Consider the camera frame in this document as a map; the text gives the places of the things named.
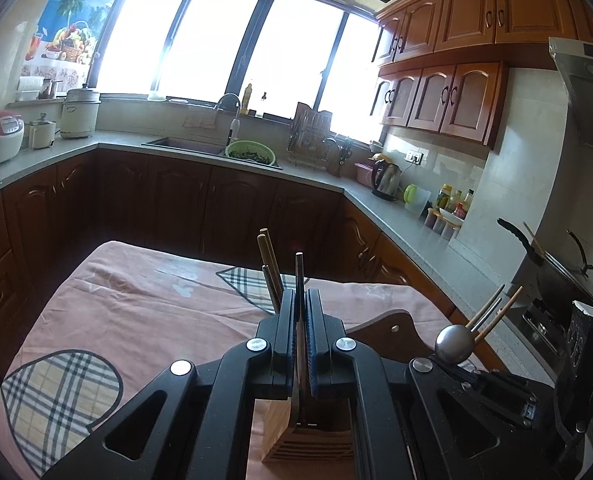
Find pink plastic container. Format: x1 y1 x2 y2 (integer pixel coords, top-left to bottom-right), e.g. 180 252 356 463
355 162 377 191

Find green colander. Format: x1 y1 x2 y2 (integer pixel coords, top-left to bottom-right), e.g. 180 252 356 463
225 140 277 166

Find wooden upper cabinets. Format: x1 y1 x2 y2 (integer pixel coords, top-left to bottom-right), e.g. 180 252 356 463
369 0 593 148

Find chrome kitchen faucet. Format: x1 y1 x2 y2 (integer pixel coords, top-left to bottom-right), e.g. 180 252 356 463
215 92 242 146

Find gas stove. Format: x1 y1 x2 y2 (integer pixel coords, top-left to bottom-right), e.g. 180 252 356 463
506 280 577 361

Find white steamer cooker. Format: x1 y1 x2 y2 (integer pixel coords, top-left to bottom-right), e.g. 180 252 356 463
59 85 101 140

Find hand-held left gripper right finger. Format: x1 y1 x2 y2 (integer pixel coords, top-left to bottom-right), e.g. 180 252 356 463
305 288 562 480

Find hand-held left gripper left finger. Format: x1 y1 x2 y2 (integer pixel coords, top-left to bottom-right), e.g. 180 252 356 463
41 289 298 480

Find steel electric kettle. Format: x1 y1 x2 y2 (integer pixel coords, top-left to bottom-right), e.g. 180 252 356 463
369 159 402 202

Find wooden chopsticks on wok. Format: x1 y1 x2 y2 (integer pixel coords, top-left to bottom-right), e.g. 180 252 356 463
522 221 547 261

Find condiment bottles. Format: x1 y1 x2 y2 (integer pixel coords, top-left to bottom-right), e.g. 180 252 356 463
435 183 477 221

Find pink plaid-heart tablecloth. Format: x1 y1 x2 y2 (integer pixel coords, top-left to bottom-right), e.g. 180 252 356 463
0 240 482 480

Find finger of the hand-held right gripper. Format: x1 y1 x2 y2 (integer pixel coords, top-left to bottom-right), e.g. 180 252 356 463
433 355 558 433

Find brown wooden chopstick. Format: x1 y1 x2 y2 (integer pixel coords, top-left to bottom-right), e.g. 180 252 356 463
261 228 284 311
475 286 524 345
256 233 281 313
463 284 506 333

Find steel range hood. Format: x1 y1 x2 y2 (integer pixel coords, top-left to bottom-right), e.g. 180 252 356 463
549 37 593 153

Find dish rack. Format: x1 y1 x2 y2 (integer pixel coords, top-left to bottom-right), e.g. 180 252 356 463
286 101 334 168

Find dark chopstick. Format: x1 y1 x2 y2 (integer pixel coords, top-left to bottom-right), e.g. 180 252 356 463
470 298 503 335
261 264 280 313
295 251 309 413

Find wooden cabinets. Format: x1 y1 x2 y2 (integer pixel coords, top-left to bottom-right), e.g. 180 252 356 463
369 0 593 148
0 152 477 376

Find small white electric pot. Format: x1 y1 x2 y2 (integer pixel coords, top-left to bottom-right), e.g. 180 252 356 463
28 119 57 151

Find wooden lower cabinets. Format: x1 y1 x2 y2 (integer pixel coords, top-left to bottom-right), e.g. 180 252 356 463
0 152 477 376

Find metal spoon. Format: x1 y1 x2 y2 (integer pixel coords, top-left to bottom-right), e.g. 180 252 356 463
435 325 475 366

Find kitchen sink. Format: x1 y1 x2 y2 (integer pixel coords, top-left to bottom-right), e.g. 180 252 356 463
141 136 227 157

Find black-handled wok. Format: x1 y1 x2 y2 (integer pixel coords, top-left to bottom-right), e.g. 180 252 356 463
496 217 593 321

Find white container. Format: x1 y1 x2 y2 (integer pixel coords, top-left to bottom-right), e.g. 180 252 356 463
16 76 44 102

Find green-lid pitcher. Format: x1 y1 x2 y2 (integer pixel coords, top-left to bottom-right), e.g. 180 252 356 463
403 183 432 218

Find tropical beach wall poster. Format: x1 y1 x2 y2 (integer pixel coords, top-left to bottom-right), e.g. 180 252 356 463
19 0 127 78

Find spice jar set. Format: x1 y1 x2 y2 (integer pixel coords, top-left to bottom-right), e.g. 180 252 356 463
425 207 462 238

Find wooden utensil holder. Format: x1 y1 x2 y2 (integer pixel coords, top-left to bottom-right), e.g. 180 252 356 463
260 310 477 465

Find kitchen window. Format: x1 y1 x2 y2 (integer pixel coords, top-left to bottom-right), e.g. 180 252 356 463
94 0 392 148

